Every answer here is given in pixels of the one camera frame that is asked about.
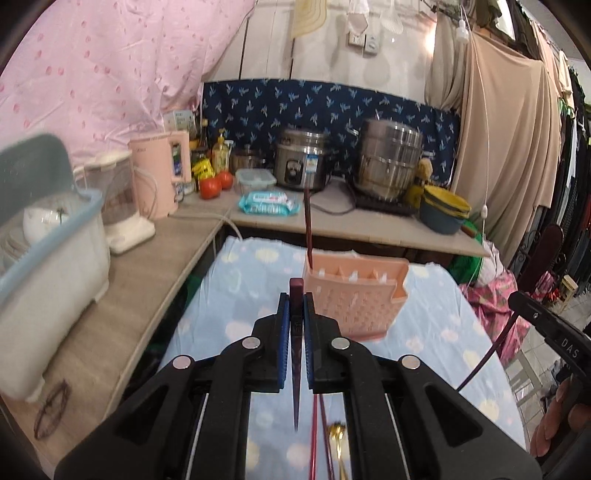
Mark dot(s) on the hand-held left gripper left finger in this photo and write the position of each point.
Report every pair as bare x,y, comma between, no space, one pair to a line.
284,332

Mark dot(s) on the blue wet wipes packet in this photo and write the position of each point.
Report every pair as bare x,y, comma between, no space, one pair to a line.
268,203

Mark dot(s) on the yellow oil bottle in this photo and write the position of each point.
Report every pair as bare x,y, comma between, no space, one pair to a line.
220,154

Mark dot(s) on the gold spoon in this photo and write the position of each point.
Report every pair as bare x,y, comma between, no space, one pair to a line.
338,436

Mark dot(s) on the white dish drainer blue lid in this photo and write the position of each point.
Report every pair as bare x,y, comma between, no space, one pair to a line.
60,323

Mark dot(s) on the pink utensil holder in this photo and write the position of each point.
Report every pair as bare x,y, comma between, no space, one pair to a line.
355,304

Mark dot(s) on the steel rice cooker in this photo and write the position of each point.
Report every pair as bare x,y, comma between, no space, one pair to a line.
300,161

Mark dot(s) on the yellow packet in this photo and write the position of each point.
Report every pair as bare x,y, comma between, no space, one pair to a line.
202,168

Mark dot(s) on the dark wooden chair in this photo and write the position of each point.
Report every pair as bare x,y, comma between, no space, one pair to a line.
549,244

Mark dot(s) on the black induction cooker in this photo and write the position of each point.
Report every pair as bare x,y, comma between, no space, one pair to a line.
369,205

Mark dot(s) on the small steel pot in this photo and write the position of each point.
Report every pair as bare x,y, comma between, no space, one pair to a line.
247,159

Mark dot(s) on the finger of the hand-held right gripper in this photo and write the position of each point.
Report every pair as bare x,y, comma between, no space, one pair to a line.
531,311

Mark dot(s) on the white skimmer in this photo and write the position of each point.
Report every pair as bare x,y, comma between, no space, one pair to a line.
392,21

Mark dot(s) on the hanging beige cutting board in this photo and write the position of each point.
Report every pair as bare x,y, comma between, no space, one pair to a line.
309,18

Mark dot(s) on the blue bowl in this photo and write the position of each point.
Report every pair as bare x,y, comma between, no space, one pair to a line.
441,224

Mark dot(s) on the white wall switch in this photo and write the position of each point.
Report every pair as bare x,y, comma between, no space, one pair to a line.
373,44

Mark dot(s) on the pink floral cloth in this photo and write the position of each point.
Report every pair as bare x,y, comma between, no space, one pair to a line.
494,300

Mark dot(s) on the dark red chopstick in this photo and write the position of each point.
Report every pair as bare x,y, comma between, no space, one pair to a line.
314,438
327,438
489,355
296,406
308,230

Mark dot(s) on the white carton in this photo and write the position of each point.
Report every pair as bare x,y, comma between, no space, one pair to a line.
180,121

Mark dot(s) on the dark sauce bottle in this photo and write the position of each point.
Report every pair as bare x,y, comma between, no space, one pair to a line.
203,136

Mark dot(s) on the green cloth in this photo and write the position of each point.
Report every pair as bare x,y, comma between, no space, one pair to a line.
466,267

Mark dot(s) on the red tomato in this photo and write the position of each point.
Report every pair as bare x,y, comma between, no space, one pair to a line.
225,180
210,188

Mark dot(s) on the pink electric kettle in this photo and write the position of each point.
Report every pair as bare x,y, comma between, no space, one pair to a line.
152,184

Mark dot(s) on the pink dotted curtain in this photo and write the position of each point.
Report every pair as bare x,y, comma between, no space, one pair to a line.
92,69

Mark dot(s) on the steel steamer pot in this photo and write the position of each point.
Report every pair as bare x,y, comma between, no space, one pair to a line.
388,157

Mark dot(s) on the cloud printed blue blanket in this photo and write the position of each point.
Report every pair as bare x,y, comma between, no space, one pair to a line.
240,286

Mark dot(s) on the person's right hand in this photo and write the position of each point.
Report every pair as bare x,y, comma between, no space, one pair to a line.
558,424

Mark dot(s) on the brown loofah sponge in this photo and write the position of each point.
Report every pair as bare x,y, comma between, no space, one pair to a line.
425,168

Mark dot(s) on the hanging clothes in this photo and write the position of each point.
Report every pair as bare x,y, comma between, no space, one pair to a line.
572,161

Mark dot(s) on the yellow bowl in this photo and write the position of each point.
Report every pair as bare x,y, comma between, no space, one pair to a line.
445,198

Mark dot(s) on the clear plastic food container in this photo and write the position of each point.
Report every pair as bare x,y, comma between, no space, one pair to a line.
255,181

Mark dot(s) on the white blender jug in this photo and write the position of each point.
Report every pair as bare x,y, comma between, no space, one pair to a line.
122,198

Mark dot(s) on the white wall socket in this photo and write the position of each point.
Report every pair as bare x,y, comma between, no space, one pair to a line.
355,40

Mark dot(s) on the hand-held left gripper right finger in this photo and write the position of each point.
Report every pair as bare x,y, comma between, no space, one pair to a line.
308,332

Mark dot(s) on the navy leaf print cloth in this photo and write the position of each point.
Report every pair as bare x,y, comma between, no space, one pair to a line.
258,106

